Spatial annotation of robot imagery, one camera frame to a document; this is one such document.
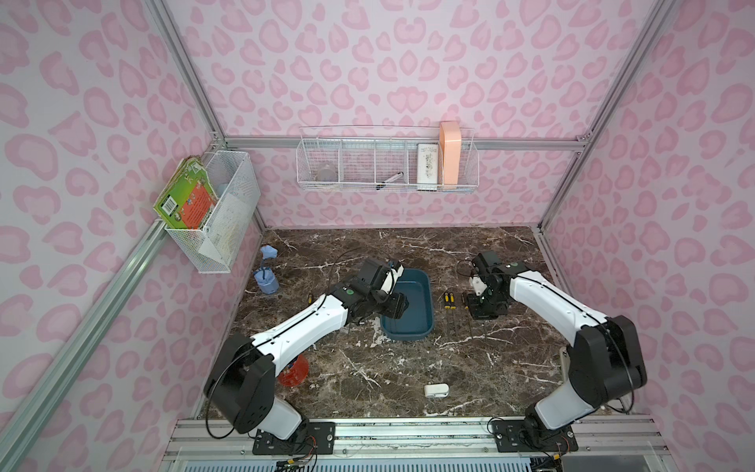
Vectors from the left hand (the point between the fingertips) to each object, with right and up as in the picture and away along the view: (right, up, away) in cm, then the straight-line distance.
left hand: (401, 297), depth 83 cm
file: (+18, -6, +14) cm, 23 cm away
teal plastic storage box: (+6, -10, +11) cm, 16 cm away
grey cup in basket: (-24, +38, +14) cm, 47 cm away
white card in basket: (+8, +39, +7) cm, 41 cm away
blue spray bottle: (-44, +4, +12) cm, 45 cm away
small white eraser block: (+9, -24, -5) cm, 26 cm away
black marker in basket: (-5, +34, +9) cm, 36 cm away
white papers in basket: (-50, +21, +1) cm, 54 cm away
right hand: (+21, -5, +3) cm, 22 cm away
